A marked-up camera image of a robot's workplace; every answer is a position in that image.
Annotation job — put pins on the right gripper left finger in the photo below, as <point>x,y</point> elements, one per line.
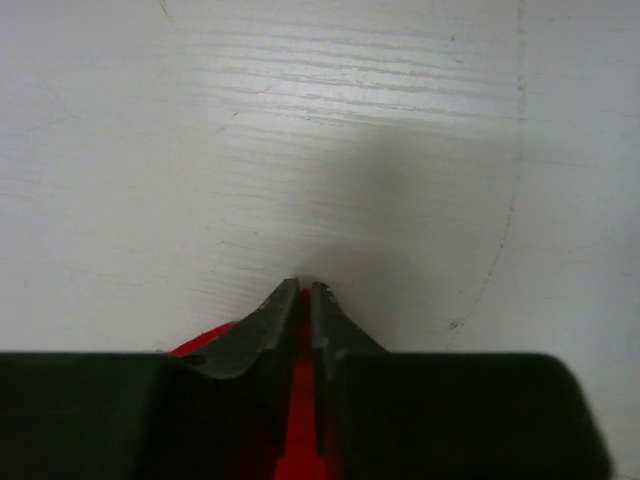
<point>254,360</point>

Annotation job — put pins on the red t shirt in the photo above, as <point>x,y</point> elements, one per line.
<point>203,442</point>

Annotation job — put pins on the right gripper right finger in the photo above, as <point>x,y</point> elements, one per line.
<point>333,335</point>

